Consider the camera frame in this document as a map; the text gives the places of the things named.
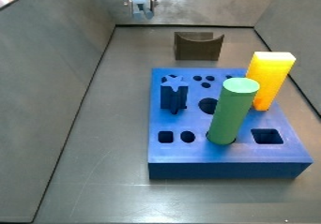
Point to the light blue square-circle object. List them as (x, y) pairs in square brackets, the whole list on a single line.
[(142, 9)]

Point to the black curved fixture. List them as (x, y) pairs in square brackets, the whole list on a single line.
[(197, 46)]

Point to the yellow square peg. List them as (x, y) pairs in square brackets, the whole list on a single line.
[(269, 69)]

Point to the dark blue star peg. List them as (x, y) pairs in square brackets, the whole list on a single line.
[(174, 90)]

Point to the green cylinder peg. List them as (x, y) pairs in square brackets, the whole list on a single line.
[(232, 108)]

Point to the blue foam peg block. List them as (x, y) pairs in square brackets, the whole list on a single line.
[(202, 139)]

